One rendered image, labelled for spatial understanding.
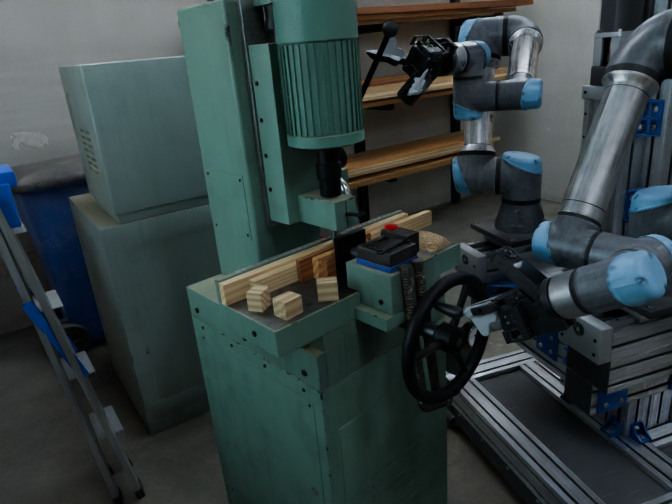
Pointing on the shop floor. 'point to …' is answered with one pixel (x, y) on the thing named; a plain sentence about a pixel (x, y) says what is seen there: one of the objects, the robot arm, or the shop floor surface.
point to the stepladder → (66, 367)
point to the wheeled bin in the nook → (60, 241)
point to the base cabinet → (321, 430)
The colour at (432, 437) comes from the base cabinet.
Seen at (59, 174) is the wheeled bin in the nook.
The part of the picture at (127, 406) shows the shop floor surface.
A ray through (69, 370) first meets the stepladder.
